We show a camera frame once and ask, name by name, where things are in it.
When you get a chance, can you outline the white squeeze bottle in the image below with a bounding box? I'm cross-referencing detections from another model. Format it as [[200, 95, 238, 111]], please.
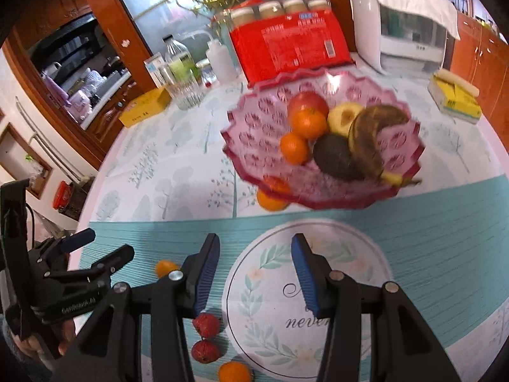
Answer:
[[181, 30, 239, 85]]

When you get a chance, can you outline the tangerine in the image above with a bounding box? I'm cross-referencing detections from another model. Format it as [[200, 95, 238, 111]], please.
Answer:
[[155, 260, 180, 279], [289, 109, 329, 140], [255, 175, 292, 212], [218, 361, 252, 382], [279, 132, 310, 166]]

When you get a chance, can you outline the clear drinking glass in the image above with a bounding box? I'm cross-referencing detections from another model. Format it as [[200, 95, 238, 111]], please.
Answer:
[[167, 69, 205, 111]]

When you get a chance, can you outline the white countertop appliance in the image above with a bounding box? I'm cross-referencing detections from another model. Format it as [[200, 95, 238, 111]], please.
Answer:
[[349, 0, 460, 75]]

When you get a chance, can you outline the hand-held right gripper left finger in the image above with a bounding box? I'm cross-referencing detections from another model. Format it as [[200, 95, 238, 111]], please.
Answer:
[[52, 233, 220, 382]]

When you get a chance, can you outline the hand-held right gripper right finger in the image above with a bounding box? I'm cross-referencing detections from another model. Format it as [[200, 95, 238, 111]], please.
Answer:
[[290, 233, 464, 382]]

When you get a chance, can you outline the yellow sponge pack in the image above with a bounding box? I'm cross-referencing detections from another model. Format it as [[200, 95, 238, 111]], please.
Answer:
[[427, 68, 483, 125]]

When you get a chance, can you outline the red package with jars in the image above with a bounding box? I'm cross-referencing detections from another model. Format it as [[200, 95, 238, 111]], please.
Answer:
[[230, 11, 354, 88]]

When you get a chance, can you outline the teal placemat with round print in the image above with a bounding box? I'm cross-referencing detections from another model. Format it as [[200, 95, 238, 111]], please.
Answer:
[[77, 175, 509, 382]]

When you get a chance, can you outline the person's left hand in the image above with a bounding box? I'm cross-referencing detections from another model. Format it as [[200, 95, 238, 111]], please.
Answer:
[[2, 314, 76, 371]]

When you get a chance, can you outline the yellow apple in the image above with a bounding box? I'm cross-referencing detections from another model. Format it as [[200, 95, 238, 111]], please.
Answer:
[[327, 103, 364, 136]]

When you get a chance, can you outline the red lychee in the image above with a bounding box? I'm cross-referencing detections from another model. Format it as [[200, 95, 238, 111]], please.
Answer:
[[192, 312, 220, 338], [191, 339, 220, 364]]

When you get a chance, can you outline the brown overripe banana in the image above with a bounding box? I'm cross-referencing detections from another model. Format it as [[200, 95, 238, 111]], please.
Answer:
[[348, 104, 422, 187]]

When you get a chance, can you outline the clear plastic bottle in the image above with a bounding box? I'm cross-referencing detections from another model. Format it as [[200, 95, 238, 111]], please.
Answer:
[[164, 35, 199, 84]]

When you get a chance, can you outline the dark avocado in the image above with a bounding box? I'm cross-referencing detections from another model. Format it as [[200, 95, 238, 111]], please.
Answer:
[[313, 134, 366, 181]]

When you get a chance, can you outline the pink glass fruit bowl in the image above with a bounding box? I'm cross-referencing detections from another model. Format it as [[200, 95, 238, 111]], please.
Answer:
[[220, 67, 426, 211]]

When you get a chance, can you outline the yellow cardboard box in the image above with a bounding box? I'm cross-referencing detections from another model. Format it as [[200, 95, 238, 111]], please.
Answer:
[[118, 86, 172, 129]]

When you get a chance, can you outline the wooden cabinet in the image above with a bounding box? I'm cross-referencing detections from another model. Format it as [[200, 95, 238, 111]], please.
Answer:
[[451, 8, 509, 136]]

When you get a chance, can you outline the red apple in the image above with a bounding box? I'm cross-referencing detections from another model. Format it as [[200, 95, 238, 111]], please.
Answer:
[[287, 91, 331, 118]]

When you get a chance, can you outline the white carton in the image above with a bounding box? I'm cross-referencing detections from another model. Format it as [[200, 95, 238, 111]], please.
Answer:
[[144, 53, 170, 88]]

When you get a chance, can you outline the small glass jar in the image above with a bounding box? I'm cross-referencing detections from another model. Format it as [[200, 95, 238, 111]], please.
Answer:
[[196, 59, 219, 88]]

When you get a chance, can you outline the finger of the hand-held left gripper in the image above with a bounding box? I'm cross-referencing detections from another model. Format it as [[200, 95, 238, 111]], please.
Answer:
[[80, 244, 136, 277], [59, 228, 97, 253]]

